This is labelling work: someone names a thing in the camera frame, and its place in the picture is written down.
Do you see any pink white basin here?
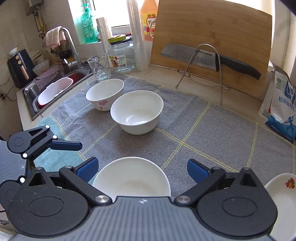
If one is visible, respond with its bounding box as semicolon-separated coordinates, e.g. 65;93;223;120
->
38;77;74;106

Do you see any orange oil jug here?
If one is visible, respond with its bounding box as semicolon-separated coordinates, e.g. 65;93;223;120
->
140;0;159;42

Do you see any pink cloth on faucet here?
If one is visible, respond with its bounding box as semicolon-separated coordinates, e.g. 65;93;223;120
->
43;26;66;50

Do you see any green dish soap bottle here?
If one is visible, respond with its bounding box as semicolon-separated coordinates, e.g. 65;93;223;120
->
80;3;98;43

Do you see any bamboo cutting board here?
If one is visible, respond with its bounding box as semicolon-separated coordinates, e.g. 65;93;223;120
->
150;0;273;98

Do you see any short plastic cup stack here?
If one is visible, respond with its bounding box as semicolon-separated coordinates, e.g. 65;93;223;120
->
96;17;112;54

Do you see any clear drinking glass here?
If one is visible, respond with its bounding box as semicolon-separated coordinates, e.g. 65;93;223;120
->
87;54;111;82

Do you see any plain white bowl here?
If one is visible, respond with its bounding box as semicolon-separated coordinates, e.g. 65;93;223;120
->
110;90;164;135

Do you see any wire board rack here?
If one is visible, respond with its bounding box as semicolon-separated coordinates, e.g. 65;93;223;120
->
175;43;230;106

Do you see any white plate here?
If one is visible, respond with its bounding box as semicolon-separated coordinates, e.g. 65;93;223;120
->
265;173;296;240

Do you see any chrome sink faucet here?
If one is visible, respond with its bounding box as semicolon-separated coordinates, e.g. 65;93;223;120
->
54;27;83;73

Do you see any white bowl pink flower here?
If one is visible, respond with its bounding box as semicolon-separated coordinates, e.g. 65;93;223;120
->
86;79;125;111

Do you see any glass storage jar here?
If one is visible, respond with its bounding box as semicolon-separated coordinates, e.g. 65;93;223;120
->
108;34;137;72

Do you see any black air fryer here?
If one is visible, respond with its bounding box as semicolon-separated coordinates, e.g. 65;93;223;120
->
7;49;36;89

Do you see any grey checked dish towel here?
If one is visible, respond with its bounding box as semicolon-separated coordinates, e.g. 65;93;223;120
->
34;74;295;197

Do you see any black-handled santoku knife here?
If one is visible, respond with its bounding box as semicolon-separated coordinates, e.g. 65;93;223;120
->
161;44;261;80

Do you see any white blue salt bag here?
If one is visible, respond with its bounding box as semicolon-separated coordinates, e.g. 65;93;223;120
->
258;66;295;143

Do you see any tall plastic cup stack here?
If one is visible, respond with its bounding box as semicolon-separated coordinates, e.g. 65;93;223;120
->
126;0;149;72

